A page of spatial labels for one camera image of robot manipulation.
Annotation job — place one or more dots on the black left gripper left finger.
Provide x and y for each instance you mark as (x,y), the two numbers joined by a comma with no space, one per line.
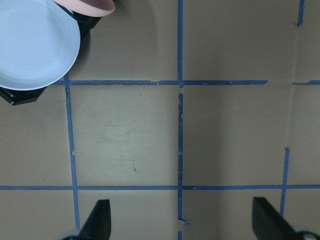
(98,224)

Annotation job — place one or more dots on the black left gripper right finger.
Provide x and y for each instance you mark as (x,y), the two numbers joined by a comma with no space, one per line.
(268,224)

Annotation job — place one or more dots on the light blue plate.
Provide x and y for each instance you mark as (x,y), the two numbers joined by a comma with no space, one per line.
(35,45)

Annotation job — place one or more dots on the pink plate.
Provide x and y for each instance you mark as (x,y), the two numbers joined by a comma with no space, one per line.
(91,8)

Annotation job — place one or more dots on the black dish rack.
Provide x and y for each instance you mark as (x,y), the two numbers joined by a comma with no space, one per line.
(50,70)

